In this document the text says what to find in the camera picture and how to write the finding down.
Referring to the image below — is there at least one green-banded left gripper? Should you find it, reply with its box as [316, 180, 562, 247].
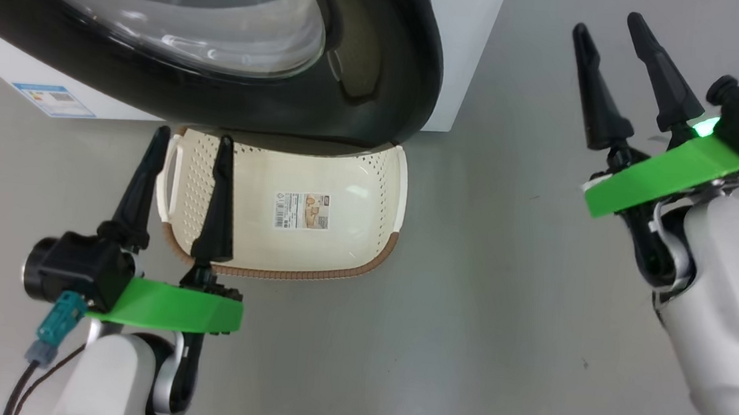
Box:
[76, 120, 259, 415]

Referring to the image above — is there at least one blue energy label sticker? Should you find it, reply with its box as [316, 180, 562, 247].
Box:
[10, 81, 98, 121]

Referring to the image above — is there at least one basket product label sticker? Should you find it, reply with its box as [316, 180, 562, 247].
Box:
[272, 190, 332, 233]

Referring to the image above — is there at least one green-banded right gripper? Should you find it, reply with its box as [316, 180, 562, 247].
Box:
[551, 7, 739, 294]

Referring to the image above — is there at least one white front-load washing machine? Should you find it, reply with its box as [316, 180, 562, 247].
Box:
[0, 0, 510, 157]

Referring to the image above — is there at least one black-rimmed glass washer door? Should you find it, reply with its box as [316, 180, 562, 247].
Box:
[0, 0, 450, 153]

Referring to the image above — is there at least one cream perforated laundry basket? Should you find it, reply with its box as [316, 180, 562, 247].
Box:
[149, 121, 411, 291]

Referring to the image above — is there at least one teal-plug left camera cable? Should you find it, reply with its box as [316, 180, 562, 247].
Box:
[3, 287, 92, 415]

